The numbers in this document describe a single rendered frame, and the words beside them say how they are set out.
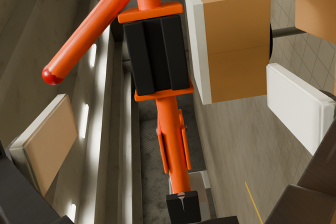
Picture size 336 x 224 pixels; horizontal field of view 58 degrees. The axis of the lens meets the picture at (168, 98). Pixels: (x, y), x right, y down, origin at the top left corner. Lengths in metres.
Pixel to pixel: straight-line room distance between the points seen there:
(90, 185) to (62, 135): 8.36
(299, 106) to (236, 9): 1.51
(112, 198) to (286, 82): 10.63
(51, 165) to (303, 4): 0.48
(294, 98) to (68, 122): 0.13
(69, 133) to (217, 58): 1.56
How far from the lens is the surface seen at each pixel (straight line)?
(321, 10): 0.52
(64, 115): 0.19
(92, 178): 8.65
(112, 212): 10.55
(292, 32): 2.01
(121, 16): 0.28
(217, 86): 1.80
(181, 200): 0.33
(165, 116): 0.31
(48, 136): 0.17
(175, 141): 0.33
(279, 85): 0.19
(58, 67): 0.33
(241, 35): 1.71
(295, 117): 0.17
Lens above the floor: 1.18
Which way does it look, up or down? 1 degrees up
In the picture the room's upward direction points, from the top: 99 degrees counter-clockwise
